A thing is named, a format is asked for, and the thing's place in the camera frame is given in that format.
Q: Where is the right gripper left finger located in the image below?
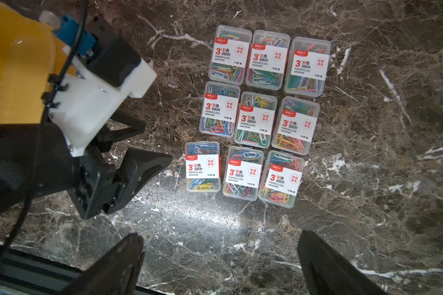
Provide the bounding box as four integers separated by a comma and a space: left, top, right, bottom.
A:
60, 234, 145, 295

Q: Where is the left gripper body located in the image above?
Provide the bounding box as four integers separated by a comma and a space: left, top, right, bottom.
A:
68, 145, 126, 220

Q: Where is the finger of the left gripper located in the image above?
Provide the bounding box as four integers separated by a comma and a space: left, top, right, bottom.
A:
103, 147, 173, 215
94, 111, 146, 153

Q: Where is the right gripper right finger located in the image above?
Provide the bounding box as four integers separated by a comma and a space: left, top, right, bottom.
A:
297, 230, 385, 295

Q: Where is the paper clip box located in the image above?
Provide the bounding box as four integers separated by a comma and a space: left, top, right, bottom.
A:
246, 29, 291, 90
208, 25, 252, 86
284, 37, 332, 97
271, 96, 321, 156
222, 146, 264, 202
185, 141, 221, 193
199, 81, 241, 138
258, 150, 305, 209
235, 92, 278, 149

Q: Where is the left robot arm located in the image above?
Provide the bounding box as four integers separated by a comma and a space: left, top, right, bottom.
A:
0, 111, 173, 220

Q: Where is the yellow storage tray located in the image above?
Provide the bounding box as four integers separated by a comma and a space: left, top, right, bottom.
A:
0, 2, 66, 124

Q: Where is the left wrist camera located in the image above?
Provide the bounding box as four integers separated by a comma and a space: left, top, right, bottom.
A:
41, 16, 157, 157

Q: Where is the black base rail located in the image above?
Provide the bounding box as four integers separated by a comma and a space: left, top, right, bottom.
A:
0, 250, 155, 295

